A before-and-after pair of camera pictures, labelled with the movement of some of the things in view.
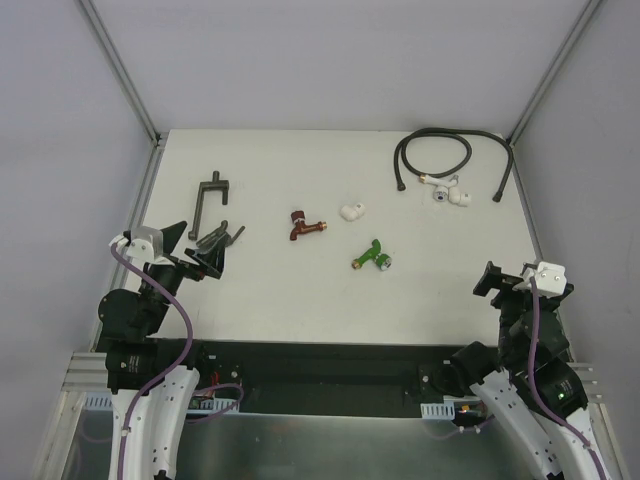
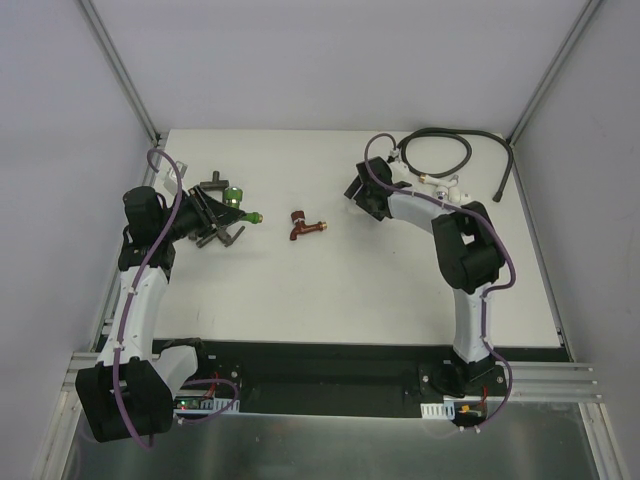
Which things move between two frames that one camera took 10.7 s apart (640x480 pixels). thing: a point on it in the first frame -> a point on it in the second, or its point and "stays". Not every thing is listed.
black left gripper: (189, 255) -> (209, 214)
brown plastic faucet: (298, 217) stays
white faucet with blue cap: (445, 190) stays
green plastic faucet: (382, 260) -> (233, 196)
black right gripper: (500, 285) -> (360, 183)
